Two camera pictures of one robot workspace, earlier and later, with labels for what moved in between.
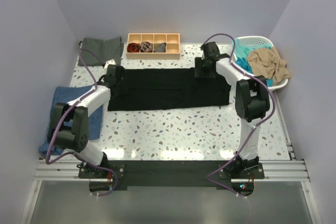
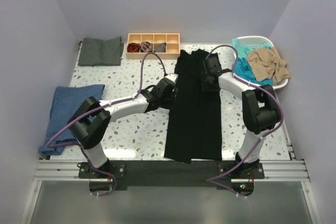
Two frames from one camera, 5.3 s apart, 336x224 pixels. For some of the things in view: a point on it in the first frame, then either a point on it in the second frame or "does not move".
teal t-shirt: x=241 y=52 does not move
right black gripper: x=198 y=72 → x=205 y=87
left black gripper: x=121 y=81 → x=172 y=96
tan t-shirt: x=266 y=62 does not move
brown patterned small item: x=146 y=46 does not move
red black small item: x=133 y=47 does not move
